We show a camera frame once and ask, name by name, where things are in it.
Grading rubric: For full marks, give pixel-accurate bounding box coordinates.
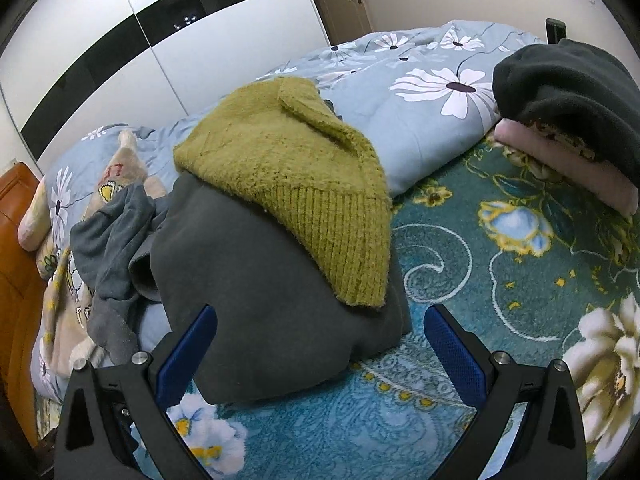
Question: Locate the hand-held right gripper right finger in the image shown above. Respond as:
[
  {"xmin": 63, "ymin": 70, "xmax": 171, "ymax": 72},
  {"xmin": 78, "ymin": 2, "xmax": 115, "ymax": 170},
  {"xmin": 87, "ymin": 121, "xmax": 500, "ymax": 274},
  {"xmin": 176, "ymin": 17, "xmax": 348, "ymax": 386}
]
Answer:
[{"xmin": 422, "ymin": 302, "xmax": 587, "ymax": 480}]

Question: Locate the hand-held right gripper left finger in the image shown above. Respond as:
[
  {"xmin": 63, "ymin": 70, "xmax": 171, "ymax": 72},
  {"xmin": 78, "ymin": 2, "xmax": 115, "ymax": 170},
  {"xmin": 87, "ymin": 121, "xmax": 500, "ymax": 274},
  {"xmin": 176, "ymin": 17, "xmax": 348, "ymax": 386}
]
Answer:
[{"xmin": 55, "ymin": 305, "xmax": 218, "ymax": 480}]

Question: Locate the olive green knitted sweater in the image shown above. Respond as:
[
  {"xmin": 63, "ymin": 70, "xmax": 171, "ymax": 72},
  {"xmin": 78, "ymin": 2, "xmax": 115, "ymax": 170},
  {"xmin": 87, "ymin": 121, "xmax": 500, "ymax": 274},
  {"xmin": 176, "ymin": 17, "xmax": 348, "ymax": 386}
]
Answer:
[{"xmin": 172, "ymin": 76, "xmax": 393, "ymax": 308}]

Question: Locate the teal floral bed blanket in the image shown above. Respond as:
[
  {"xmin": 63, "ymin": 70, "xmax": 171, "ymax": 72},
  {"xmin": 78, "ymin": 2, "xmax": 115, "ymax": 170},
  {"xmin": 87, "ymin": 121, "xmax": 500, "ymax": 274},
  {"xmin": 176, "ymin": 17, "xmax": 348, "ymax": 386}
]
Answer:
[{"xmin": 130, "ymin": 130, "xmax": 640, "ymax": 480}]

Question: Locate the dark grey fleece garment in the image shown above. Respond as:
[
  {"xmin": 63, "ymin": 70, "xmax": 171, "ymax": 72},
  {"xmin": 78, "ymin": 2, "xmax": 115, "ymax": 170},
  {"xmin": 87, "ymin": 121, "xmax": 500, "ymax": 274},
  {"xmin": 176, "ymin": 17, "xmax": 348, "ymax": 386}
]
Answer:
[{"xmin": 129, "ymin": 172, "xmax": 413, "ymax": 406}]

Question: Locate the grey-blue crumpled garment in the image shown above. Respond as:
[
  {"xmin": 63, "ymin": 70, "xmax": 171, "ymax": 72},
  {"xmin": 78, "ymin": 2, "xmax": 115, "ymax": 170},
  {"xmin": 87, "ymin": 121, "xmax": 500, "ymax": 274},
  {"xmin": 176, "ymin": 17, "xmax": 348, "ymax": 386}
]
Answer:
[{"xmin": 70, "ymin": 182, "xmax": 173, "ymax": 366}]

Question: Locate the orange wooden headboard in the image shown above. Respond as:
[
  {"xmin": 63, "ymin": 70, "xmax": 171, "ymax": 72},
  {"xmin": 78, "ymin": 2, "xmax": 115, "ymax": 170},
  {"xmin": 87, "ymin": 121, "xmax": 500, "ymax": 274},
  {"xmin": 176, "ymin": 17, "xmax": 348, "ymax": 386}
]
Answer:
[{"xmin": 0, "ymin": 161, "xmax": 48, "ymax": 448}]

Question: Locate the beige floral pillow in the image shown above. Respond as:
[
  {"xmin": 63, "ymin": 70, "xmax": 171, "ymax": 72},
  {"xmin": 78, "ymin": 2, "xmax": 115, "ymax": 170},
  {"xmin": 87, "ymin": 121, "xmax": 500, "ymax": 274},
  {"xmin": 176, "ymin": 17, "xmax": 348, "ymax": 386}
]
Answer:
[{"xmin": 17, "ymin": 175, "xmax": 62, "ymax": 281}]

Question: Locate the folded pink garment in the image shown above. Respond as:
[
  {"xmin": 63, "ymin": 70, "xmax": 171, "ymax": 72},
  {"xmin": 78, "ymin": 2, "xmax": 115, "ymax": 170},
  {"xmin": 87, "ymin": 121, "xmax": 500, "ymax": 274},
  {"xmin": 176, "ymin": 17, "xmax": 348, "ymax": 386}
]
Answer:
[{"xmin": 494, "ymin": 117, "xmax": 636, "ymax": 218}]

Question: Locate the light blue floral duvet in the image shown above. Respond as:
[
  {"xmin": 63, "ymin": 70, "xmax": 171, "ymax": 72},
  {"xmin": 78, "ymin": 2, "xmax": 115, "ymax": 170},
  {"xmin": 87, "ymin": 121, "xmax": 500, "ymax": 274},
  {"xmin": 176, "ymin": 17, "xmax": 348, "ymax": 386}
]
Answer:
[{"xmin": 30, "ymin": 20, "xmax": 546, "ymax": 401}]

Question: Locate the folded floral cloth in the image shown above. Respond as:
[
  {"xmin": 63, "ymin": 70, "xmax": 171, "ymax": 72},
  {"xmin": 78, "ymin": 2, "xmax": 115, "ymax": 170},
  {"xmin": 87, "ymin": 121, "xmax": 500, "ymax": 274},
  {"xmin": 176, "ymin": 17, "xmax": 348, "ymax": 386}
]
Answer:
[{"xmin": 500, "ymin": 116, "xmax": 603, "ymax": 162}]

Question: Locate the folded dark grey garment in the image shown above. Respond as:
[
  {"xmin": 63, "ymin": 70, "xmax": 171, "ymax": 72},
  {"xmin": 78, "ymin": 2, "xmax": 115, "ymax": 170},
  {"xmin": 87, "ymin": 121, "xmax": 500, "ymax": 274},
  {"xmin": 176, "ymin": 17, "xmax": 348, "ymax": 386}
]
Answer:
[{"xmin": 492, "ymin": 37, "xmax": 640, "ymax": 186}]

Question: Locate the white wardrobe with black stripe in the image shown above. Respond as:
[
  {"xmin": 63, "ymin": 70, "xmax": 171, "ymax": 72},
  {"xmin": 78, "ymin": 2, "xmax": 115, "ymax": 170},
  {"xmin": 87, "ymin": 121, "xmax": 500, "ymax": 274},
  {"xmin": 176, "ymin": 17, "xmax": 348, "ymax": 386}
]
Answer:
[{"xmin": 0, "ymin": 0, "xmax": 332, "ymax": 177}]

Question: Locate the beige door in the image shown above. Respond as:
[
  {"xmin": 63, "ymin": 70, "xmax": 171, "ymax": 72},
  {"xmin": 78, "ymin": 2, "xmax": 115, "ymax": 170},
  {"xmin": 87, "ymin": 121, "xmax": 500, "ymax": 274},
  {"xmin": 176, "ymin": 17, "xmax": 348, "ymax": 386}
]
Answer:
[{"xmin": 299, "ymin": 0, "xmax": 375, "ymax": 47}]

